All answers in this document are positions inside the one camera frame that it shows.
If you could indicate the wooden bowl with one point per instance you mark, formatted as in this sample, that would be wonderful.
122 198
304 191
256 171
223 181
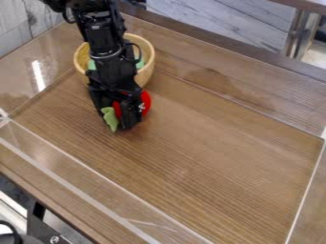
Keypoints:
144 50

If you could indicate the clear acrylic tray wall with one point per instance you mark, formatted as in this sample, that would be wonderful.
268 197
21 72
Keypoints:
223 167

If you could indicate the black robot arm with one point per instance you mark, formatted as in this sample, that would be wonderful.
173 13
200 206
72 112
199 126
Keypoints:
98 22

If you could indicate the green rectangular block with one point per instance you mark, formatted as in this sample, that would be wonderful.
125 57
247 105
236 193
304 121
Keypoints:
140 64

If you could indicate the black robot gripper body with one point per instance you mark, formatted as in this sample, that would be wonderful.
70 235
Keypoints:
113 76

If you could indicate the red felt fruit green leaf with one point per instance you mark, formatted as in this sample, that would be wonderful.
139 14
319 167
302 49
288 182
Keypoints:
110 113

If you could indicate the black metal table frame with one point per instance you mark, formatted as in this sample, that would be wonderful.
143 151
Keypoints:
48 228

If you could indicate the metal table leg background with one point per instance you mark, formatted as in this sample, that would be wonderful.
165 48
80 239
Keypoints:
300 33

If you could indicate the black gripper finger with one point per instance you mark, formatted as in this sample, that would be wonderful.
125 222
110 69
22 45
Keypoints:
100 99
130 112

